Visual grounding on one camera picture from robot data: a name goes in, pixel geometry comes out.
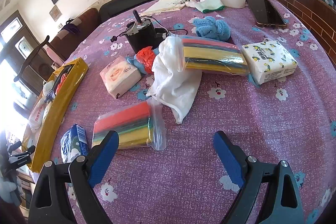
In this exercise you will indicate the light blue knitted cloth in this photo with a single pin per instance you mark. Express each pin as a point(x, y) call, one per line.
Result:
point(212, 28)

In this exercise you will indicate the black smartphone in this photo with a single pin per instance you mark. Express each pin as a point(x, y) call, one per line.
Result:
point(265, 14)

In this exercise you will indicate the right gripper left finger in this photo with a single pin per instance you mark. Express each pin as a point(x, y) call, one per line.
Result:
point(51, 204)

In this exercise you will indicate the white cloth towel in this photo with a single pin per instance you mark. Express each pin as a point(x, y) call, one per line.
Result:
point(174, 85)

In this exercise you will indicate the blue white tissue box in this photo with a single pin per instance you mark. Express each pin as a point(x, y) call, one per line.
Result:
point(73, 144)

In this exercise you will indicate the white green cuffed glove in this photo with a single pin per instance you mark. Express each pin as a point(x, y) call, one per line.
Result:
point(206, 6)

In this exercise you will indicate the yellow cardboard box tray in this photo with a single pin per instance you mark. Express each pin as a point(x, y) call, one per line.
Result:
point(43, 140)

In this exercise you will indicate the blue cloth with red bag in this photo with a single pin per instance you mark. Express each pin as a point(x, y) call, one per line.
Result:
point(143, 60)

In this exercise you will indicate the pink rose tissue pack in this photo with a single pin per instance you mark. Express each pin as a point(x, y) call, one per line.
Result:
point(119, 76)

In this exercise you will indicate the red plastic bag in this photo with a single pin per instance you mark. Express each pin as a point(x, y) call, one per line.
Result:
point(60, 84)

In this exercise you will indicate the lemon print tissue pack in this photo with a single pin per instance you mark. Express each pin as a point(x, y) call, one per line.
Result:
point(268, 61)

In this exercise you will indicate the brown wooden chair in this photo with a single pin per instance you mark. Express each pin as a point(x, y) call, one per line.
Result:
point(72, 34)

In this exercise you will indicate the bagged colourful sponge cloths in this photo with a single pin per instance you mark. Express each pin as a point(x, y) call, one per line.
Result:
point(191, 52)

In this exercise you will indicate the black cylindrical electric motor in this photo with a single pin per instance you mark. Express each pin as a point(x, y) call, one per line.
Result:
point(141, 33)

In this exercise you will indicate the open paper notebook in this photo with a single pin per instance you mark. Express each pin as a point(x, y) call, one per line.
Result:
point(164, 6)

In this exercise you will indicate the purple floral tablecloth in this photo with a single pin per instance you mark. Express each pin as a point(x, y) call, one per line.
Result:
point(291, 119)

